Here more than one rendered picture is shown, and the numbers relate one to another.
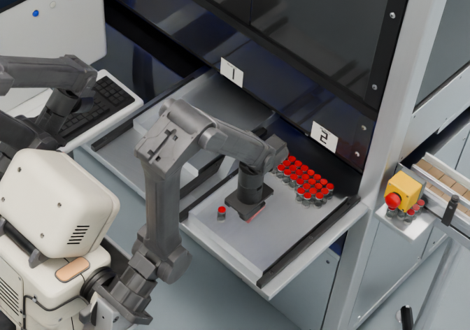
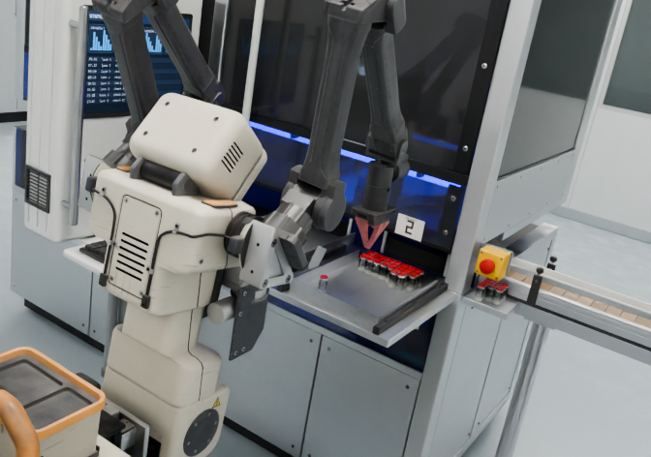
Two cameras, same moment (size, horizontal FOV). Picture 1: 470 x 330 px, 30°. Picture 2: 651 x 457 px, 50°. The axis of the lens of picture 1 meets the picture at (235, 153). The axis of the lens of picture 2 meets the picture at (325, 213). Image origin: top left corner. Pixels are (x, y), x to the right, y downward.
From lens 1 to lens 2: 1.16 m
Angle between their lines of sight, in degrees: 31
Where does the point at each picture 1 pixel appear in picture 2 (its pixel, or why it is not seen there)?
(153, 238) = (317, 154)
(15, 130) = (154, 98)
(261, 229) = (363, 300)
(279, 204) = (374, 287)
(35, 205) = (186, 127)
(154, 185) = (340, 48)
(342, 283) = (423, 410)
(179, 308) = not seen: outside the picture
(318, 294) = (393, 439)
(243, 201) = (370, 208)
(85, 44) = not seen: hidden behind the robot
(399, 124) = (490, 180)
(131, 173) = not seen: hidden behind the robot
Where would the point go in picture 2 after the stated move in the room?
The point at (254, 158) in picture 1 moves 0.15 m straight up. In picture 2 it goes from (396, 128) to (411, 55)
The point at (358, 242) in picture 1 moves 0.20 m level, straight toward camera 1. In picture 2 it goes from (444, 345) to (446, 380)
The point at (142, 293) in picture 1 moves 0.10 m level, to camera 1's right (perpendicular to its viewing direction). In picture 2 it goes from (299, 225) to (354, 231)
